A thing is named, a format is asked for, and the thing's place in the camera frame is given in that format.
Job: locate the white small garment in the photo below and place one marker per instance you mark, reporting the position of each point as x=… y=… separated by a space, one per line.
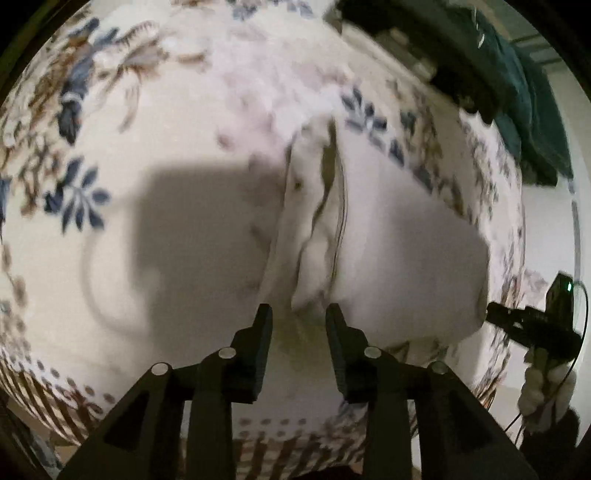
x=406 y=258

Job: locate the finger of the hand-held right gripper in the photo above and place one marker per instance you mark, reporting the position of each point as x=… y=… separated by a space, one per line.
x=501 y=317

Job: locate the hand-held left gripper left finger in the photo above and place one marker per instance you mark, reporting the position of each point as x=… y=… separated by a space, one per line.
x=262 y=334

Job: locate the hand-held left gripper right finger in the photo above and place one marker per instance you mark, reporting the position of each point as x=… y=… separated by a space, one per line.
x=335 y=334

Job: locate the black object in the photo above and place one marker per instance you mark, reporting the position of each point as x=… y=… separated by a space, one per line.
x=443 y=55

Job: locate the dark teal cloth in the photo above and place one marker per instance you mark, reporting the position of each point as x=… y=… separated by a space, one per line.
x=531 y=106

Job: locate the floral printed bedsheet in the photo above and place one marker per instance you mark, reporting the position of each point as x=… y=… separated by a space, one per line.
x=152 y=138

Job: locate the person's right hand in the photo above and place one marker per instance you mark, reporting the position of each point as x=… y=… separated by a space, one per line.
x=545 y=392

